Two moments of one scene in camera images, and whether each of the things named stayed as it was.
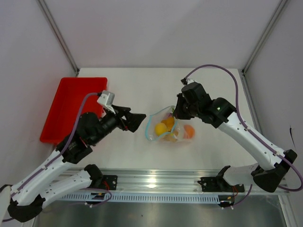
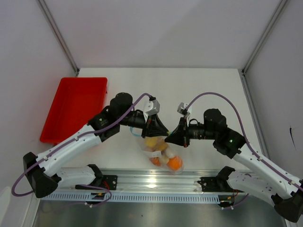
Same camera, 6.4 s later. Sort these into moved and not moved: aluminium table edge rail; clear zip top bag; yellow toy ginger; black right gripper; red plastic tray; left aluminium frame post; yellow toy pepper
Moved: yellow toy pepper; clear zip top bag; black right gripper; yellow toy ginger
Not moved: left aluminium frame post; red plastic tray; aluminium table edge rail
